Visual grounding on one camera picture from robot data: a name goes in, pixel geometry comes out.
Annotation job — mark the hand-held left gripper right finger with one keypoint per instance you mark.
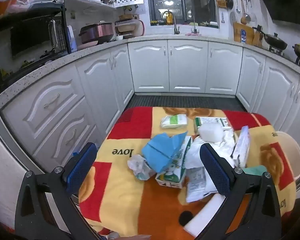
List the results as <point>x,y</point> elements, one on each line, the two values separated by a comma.
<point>215,170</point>

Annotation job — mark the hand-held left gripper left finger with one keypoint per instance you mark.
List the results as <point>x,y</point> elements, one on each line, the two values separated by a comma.
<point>81,166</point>

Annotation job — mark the white printed packet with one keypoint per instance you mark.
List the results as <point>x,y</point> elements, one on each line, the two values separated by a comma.
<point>196,182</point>

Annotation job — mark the white plastic bags pile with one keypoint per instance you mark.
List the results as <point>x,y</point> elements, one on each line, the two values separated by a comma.
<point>196,155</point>

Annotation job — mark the white printed plastic pouch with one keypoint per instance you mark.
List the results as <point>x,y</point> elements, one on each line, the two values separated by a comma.
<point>241,145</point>

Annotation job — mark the translucent white plastic wad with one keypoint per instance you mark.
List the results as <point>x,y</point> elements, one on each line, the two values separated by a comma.
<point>210,133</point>

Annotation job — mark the green white milk carton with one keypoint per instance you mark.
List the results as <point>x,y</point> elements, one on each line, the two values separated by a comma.
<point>176,172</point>

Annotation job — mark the teal wrapper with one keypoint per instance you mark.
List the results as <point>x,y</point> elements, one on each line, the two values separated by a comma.
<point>255,171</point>

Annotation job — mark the white plain packet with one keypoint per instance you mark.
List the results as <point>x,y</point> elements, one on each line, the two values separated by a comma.
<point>205,217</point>

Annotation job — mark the green white carton box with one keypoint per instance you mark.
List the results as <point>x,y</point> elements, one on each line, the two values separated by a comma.
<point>207,121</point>

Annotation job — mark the blue paper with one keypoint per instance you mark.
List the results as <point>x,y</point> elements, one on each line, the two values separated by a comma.
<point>162,147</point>

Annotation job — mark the clear plastic wrapper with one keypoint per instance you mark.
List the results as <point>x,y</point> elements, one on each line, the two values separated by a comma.
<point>140,167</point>

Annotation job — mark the green white tissue packet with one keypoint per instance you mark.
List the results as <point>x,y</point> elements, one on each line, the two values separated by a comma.
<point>173,121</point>

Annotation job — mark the beige plastic bin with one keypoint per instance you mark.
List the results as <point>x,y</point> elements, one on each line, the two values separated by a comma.
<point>293,150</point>

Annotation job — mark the printed red yellow blanket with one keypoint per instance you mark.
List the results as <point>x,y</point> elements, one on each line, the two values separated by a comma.
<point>130,205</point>

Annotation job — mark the dark striped floor mat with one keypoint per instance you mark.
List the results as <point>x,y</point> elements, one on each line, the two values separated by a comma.
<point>185,101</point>

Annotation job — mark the speckled kitchen countertop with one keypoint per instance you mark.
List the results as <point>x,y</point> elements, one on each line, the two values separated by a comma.
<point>40,67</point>

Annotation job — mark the row of white cabinet doors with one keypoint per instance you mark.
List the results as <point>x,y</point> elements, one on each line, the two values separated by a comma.
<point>150,65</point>

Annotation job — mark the blue plastic container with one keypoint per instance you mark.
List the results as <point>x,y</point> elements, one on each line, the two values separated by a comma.
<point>71,38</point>

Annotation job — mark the pink electric pot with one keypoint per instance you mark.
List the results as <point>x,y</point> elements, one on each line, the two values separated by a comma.
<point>97,32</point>

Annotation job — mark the black microwave oven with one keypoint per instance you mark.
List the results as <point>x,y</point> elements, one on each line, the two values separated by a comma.
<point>27,42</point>

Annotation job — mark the pink cloth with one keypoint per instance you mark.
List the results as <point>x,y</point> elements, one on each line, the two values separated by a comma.
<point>192,33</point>

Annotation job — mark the wooden cutting board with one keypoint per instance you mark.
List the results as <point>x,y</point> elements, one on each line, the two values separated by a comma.
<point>240,33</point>

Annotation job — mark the black wok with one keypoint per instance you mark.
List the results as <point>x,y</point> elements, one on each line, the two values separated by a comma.
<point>275,41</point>

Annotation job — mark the beige stacked cookware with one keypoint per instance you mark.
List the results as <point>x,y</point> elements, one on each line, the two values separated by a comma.
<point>128,27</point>

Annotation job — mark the metal kitchen faucet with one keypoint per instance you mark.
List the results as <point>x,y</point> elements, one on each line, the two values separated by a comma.
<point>175,22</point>

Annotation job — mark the hanging kitchen utensils row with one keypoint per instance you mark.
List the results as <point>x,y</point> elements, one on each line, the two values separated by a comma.
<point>245,17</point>

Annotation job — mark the yellow bottle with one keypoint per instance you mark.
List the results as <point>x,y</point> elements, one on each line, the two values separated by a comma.
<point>169,18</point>

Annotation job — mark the hanging metal ladle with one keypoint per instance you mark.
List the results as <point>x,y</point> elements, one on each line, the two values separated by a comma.
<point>237,5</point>

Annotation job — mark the dark kitchen window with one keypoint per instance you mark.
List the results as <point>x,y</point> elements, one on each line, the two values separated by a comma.
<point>182,1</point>

